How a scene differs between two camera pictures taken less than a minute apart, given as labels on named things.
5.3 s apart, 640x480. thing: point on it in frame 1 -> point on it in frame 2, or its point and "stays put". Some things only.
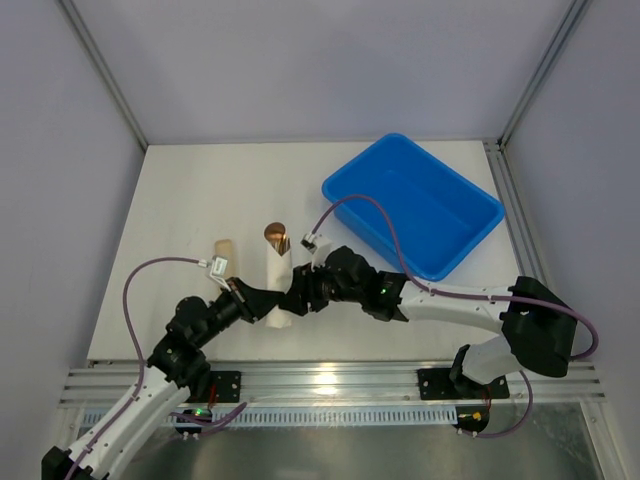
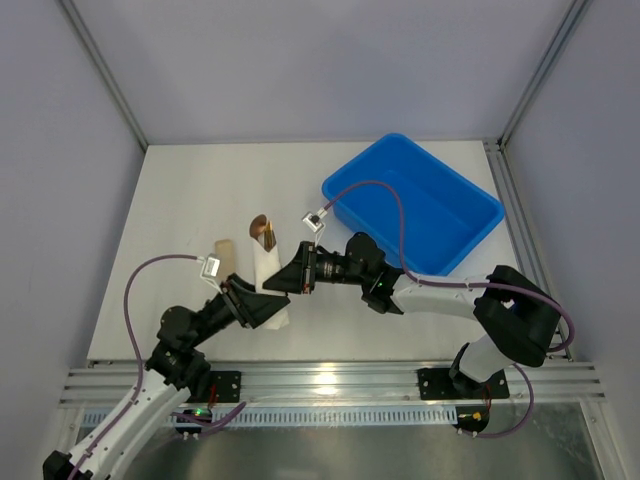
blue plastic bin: (439, 215) stays put
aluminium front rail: (121, 387) stays put
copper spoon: (274, 231) -> (258, 225)
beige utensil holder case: (223, 248) stays put
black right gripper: (306, 288) -> (306, 267)
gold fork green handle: (283, 245) -> (269, 238)
